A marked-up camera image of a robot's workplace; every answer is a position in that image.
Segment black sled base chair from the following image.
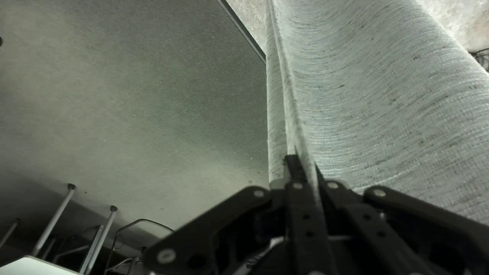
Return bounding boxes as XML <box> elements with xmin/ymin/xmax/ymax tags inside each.
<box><xmin>104</xmin><ymin>216</ymin><xmax>177</xmax><ymax>275</ymax></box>

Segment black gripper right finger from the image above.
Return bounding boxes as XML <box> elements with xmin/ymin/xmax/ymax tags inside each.
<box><xmin>315</xmin><ymin>166</ymin><xmax>489</xmax><ymax>275</ymax></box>

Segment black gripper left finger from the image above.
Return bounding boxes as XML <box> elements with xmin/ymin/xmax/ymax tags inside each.
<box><xmin>142</xmin><ymin>154</ymin><xmax>334</xmax><ymax>275</ymax></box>

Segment grey fabric curtain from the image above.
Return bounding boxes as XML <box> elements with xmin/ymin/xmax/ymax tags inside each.
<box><xmin>220</xmin><ymin>0</ymin><xmax>489</xmax><ymax>225</ymax></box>

